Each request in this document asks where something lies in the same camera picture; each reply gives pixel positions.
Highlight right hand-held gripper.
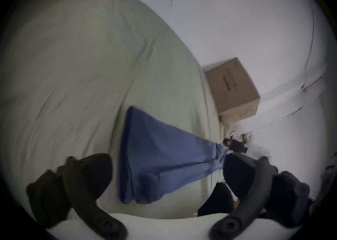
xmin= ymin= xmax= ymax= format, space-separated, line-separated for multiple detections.
xmin=223 ymin=130 xmax=271 ymax=158

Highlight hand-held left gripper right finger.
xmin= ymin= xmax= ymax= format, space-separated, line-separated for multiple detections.
xmin=209 ymin=152 xmax=313 ymax=240

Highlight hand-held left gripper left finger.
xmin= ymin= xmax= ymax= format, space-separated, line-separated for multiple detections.
xmin=25 ymin=153 xmax=128 ymax=240

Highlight blue garment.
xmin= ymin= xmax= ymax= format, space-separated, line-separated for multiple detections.
xmin=117 ymin=106 xmax=228 ymax=205

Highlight person's legs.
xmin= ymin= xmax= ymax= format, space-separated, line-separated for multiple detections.
xmin=197 ymin=182 xmax=235 ymax=217

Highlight brown cardboard carton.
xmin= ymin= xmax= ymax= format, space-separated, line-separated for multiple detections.
xmin=205 ymin=57 xmax=261 ymax=124

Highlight bed with pale green sheet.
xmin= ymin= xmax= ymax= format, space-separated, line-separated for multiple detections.
xmin=0 ymin=0 xmax=227 ymax=220

